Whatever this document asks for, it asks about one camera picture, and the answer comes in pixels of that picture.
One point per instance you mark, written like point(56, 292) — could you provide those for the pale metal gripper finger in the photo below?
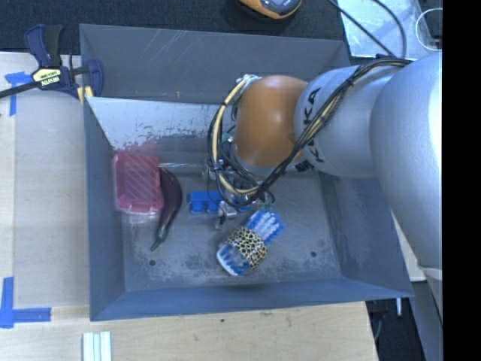
point(226, 212)

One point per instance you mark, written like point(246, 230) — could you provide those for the blue plastic toy block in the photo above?
point(201, 201)

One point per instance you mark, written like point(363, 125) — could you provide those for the blue white brush leopard band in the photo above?
point(248, 244)

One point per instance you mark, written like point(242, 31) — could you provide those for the purple toy eggplant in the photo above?
point(171, 198)

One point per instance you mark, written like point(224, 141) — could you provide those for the grey metal bin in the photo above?
point(195, 261)

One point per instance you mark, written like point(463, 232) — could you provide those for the pink clear plastic box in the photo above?
point(137, 182)

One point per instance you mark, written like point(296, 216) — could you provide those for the pale wood board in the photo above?
point(49, 201)

